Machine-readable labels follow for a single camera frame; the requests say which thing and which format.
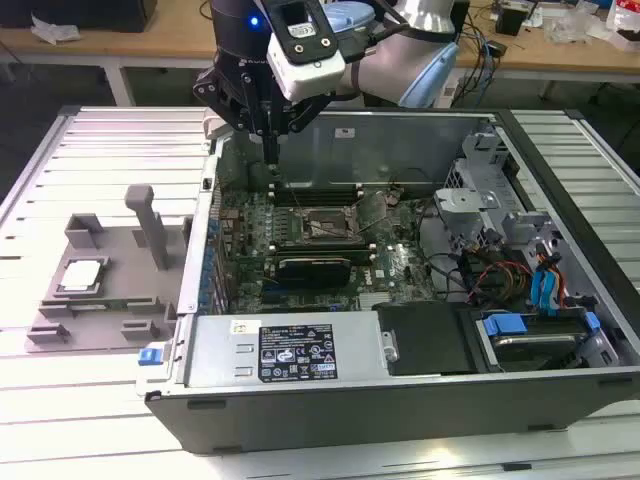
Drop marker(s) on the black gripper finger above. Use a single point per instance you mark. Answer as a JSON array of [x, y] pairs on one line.
[[302, 115], [225, 100]]

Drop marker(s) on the silver square CPU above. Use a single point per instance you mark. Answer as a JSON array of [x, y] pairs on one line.
[[82, 275]]

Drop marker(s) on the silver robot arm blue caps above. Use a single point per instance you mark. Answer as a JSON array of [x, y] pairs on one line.
[[385, 65]]

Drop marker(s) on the CPU socket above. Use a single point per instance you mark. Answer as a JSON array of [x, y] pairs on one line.
[[325, 220]]

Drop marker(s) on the light grey case latch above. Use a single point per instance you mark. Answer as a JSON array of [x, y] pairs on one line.
[[215, 127]]

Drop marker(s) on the black cylindrical component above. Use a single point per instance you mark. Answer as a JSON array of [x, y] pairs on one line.
[[257, 175]]

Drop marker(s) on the coin battery holder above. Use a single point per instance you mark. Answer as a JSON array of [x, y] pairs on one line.
[[392, 198]]

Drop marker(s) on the large black box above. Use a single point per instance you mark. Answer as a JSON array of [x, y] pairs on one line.
[[100, 12]]

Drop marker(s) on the white labelled box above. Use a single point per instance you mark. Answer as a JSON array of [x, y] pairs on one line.
[[448, 93]]

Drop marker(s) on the black graphics card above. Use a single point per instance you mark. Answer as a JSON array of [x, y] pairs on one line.
[[315, 272]]

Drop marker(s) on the blue card retainer strip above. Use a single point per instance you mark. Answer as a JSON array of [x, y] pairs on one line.
[[208, 261]]

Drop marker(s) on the green motherboard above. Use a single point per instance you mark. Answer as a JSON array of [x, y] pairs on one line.
[[390, 260]]

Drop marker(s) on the silver metal drive cage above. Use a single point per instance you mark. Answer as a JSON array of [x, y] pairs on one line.
[[465, 200]]

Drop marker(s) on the crumpled white paper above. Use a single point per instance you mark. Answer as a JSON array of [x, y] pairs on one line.
[[52, 31]]

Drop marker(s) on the silver chipset heatsink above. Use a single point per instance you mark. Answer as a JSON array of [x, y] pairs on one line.
[[375, 300]]

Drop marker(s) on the small black device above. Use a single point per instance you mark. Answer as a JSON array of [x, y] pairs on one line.
[[497, 48]]

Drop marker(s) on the small white yellow sticker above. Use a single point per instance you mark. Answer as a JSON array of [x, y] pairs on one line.
[[245, 326]]

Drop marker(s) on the green RAM stick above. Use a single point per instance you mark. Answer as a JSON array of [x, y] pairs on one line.
[[125, 301]]

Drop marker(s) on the small black box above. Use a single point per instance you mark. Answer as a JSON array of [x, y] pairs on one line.
[[510, 22]]

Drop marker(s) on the black power supply label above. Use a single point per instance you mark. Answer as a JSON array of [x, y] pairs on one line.
[[300, 350]]

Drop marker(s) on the grey parts rack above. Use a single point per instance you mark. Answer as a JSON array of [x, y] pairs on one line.
[[115, 320]]

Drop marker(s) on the silver power supply unit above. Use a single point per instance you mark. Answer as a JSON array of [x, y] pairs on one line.
[[220, 350]]

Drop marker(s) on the black plastic shroud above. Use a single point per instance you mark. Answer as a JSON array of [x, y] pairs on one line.
[[425, 340]]

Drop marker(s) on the blue case latch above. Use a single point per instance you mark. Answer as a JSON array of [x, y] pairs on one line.
[[150, 356]]

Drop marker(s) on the clear plastic bags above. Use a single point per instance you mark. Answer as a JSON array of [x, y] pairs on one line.
[[575, 22]]

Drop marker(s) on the black open PC case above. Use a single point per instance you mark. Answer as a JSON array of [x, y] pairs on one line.
[[350, 415]]

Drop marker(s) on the black disk in blue carrier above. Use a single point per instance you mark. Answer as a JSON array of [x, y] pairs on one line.
[[535, 350]]

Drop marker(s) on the red and white bag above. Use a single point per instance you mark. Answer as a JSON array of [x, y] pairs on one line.
[[625, 20]]

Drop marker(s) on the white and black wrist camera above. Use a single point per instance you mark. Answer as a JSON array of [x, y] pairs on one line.
[[310, 75]]

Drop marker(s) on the white case wall sticker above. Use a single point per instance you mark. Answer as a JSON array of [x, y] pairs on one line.
[[345, 132]]

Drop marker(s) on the wooden desk white frame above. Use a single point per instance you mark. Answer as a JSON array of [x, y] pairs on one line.
[[550, 57]]

